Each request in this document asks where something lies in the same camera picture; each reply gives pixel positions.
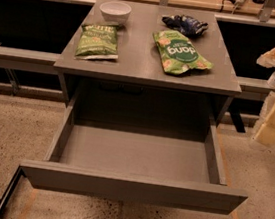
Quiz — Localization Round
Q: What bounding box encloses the green rice chip bag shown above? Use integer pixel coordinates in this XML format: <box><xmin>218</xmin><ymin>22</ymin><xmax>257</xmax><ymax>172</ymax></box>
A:
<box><xmin>153</xmin><ymin>30</ymin><xmax>213</xmax><ymax>75</ymax></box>

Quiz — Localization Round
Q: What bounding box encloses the dark blue chip bag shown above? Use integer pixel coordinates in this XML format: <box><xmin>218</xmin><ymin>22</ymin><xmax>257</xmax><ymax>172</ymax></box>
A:
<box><xmin>162</xmin><ymin>15</ymin><xmax>209</xmax><ymax>37</ymax></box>

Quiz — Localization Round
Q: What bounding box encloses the grey open top drawer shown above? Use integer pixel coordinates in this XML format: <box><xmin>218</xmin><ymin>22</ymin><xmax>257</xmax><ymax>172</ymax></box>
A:
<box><xmin>21</xmin><ymin>102</ymin><xmax>248</xmax><ymax>214</ymax></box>

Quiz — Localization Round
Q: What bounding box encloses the green chip bag left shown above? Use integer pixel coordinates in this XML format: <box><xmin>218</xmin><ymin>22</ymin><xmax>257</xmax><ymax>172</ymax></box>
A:
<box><xmin>75</xmin><ymin>24</ymin><xmax>118</xmax><ymax>60</ymax></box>

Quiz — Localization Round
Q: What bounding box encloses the grey cabinet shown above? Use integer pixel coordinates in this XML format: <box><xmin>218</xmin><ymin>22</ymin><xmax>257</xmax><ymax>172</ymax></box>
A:
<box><xmin>54</xmin><ymin>2</ymin><xmax>241</xmax><ymax>121</ymax></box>

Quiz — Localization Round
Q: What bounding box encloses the white bowl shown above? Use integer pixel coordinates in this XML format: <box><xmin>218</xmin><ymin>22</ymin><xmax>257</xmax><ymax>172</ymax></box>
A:
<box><xmin>99</xmin><ymin>1</ymin><xmax>132</xmax><ymax>25</ymax></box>

